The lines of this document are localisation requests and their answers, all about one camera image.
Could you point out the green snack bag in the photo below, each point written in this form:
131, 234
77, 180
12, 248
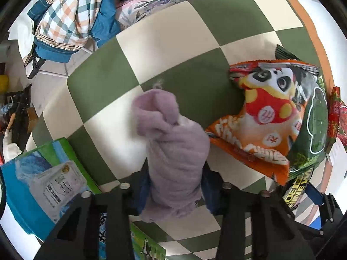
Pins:
315, 122

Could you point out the green cream checkered blanket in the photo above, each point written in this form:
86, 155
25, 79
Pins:
189, 65

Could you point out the white cloth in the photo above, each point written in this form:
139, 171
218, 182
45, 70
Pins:
10, 149

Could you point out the orange panda snack bag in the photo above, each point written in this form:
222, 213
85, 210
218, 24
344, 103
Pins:
268, 119

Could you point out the yellow object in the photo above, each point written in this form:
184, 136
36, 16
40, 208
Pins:
3, 84

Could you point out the blue cloth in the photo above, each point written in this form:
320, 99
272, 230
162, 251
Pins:
105, 21

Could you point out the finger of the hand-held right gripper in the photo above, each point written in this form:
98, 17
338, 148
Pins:
315, 195

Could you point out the purple fuzzy cloth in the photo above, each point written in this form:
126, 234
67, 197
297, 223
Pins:
173, 151

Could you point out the green printed box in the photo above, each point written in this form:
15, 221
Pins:
147, 245

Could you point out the red snack packet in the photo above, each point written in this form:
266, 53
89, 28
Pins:
336, 113

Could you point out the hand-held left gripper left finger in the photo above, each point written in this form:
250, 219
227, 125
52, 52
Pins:
141, 195

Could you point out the plaid cloth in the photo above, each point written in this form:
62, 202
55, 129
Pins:
67, 13

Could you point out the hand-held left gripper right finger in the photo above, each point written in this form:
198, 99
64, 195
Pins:
210, 195

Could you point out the floral patterned cloth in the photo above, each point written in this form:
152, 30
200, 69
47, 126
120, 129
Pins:
146, 5

